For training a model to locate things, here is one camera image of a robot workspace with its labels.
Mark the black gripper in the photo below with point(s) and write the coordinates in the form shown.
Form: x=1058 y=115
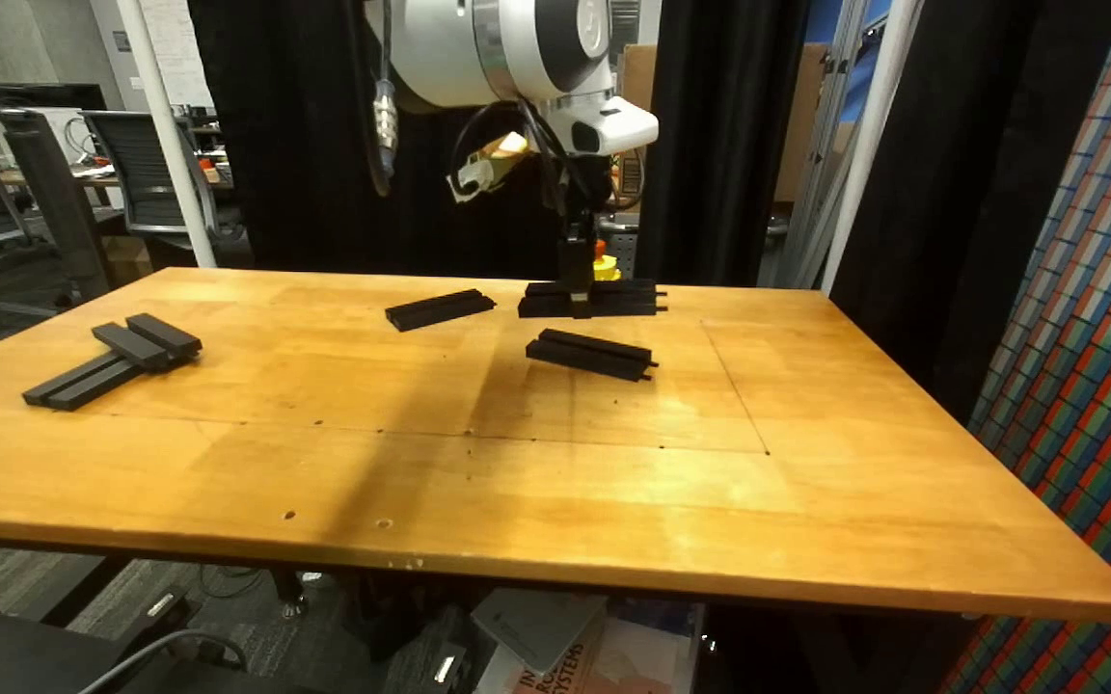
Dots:
x=577 y=193

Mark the short black grooved piece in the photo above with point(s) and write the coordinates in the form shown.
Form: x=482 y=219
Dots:
x=627 y=300

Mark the long black grooved piece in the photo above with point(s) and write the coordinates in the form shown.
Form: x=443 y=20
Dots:
x=78 y=378
x=586 y=352

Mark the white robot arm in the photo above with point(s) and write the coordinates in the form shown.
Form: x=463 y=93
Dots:
x=454 y=53

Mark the yellow emergency stop button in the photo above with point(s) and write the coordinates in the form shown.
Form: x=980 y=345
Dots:
x=607 y=268

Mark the brown cardboard box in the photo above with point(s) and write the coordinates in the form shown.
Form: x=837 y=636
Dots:
x=638 y=128

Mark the black curtain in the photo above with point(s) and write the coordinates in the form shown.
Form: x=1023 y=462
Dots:
x=721 y=140
x=980 y=193
x=288 y=156

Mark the brown cardboard sheet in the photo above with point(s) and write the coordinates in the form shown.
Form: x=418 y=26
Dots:
x=802 y=128

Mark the white box red print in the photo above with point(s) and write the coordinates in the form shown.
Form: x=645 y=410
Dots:
x=581 y=656

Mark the colourful checkered panel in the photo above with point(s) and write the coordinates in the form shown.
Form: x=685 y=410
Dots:
x=1095 y=388

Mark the black bag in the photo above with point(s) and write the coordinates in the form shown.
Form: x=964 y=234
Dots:
x=17 y=656

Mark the white frame post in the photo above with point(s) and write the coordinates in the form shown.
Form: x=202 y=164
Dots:
x=164 y=140
x=869 y=140

